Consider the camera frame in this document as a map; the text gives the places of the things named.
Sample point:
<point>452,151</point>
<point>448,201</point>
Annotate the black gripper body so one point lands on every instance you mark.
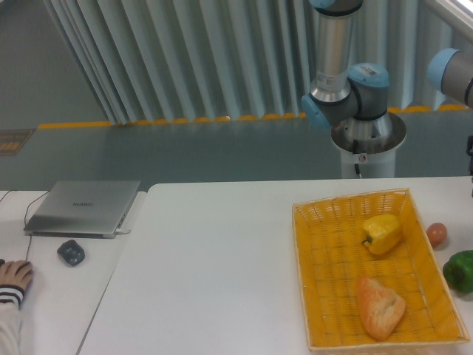
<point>469,152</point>

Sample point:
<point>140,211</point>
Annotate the triangular brown bread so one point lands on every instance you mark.
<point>380,308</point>

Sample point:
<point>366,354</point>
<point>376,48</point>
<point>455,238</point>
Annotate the cream sleeved forearm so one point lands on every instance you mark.
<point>10,329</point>

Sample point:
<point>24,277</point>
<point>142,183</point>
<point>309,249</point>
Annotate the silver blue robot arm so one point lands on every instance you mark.
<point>352,101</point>

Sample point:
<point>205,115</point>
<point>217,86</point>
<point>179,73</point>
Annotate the person's hand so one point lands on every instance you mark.
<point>16,277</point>

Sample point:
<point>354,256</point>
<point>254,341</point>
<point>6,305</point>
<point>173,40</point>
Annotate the red tomato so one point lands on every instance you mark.
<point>437,234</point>

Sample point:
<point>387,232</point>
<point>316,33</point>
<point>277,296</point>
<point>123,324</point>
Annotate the yellow bell pepper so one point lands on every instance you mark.
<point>383,232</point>

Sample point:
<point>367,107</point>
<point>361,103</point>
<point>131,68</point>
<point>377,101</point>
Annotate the green bell pepper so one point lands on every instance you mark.
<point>458,271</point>

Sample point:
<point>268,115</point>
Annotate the yellow wicker basket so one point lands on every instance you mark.
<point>331,257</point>

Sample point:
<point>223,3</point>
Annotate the white pleated curtain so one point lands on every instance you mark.
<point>172,60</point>

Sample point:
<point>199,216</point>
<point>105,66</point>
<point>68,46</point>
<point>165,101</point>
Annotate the silver laptop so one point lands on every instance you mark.
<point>83,208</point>

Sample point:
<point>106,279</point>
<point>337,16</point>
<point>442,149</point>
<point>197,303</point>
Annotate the dark earbud case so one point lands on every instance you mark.
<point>71,253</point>

